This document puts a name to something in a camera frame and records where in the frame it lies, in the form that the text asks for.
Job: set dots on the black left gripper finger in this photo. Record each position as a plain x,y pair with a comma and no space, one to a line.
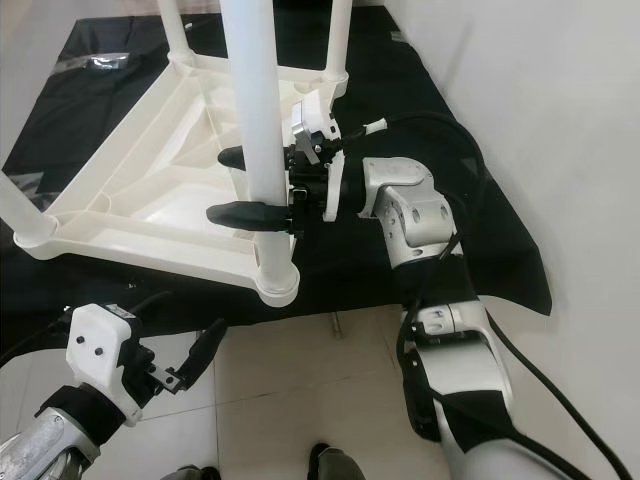
150,305
205,352

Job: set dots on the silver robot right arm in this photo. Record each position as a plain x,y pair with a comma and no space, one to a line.
410,205

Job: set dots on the narrow clear tape strip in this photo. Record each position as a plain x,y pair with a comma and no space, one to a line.
105,65

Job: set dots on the large clear tape patch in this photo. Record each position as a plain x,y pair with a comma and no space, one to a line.
22,182

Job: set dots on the black table cloth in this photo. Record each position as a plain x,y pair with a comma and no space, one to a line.
60,110

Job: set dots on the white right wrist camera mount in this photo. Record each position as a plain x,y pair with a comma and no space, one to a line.
310,120

